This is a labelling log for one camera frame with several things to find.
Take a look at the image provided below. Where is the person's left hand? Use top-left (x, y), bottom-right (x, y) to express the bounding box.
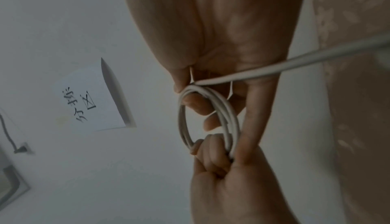
top-left (189, 133), bottom-right (301, 224)

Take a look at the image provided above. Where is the person's right hand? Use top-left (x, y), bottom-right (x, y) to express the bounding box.
top-left (120, 0), bottom-right (309, 165)

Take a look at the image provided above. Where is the air conditioner power cord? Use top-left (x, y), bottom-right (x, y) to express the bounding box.
top-left (0, 113), bottom-right (31, 154)

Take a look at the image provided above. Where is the white charging cable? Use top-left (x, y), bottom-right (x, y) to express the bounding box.
top-left (177, 28), bottom-right (390, 162)

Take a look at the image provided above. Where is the beige covered table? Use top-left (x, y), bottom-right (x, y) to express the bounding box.
top-left (309, 0), bottom-right (390, 224)

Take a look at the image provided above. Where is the white handwritten paper note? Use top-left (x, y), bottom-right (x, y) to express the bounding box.
top-left (51, 57), bottom-right (137, 136)

